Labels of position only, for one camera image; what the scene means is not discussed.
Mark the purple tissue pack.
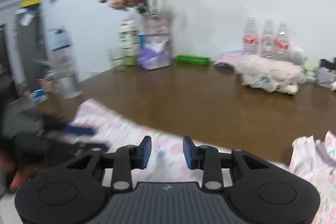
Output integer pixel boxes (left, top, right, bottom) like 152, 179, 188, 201
137, 39, 173, 70

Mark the decorated tin box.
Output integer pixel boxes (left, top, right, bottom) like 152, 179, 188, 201
316, 67, 336, 88

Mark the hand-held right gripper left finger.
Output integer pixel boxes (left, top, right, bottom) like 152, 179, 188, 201
66, 135, 152, 192

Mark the green white small box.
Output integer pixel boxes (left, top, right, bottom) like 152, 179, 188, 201
303, 67, 319, 83

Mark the clear water bottle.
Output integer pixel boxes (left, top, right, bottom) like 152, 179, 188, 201
260, 19, 277, 58
275, 22, 292, 60
243, 17, 261, 55

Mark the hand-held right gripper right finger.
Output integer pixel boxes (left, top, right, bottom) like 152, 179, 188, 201
183, 135, 269, 192

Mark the milk carton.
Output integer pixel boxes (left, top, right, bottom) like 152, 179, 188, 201
118, 19, 141, 66

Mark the water dispenser jug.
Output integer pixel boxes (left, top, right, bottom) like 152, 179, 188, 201
49, 27, 82, 99

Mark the grey cabinet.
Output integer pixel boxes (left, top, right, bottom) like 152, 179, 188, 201
14, 7, 48, 99

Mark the white lace garment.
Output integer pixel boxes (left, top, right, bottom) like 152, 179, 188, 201
235, 56, 307, 89

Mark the white round speaker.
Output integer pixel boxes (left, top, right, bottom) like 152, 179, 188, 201
290, 47, 308, 66

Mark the clear glass cup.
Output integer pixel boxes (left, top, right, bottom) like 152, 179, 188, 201
106, 48, 130, 72

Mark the yellow lidded container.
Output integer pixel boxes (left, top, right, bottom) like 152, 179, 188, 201
21, 0, 42, 8

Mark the blue white box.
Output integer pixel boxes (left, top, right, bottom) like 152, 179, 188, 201
30, 89, 48, 107

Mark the black small box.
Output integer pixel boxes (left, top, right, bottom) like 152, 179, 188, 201
319, 57, 336, 70

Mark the person's left hand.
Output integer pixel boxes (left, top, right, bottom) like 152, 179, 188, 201
10, 163, 37, 189

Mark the pink knit garment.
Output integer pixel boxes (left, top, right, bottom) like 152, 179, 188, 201
244, 55, 305, 75

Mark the cream floral folded garment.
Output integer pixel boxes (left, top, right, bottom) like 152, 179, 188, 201
249, 77, 300, 95

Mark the pink floral garment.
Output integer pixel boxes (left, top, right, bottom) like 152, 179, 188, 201
214, 50, 245, 67
71, 98, 336, 224

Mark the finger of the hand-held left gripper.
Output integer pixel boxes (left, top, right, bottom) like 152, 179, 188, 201
72, 141, 109, 156
62, 126, 97, 138

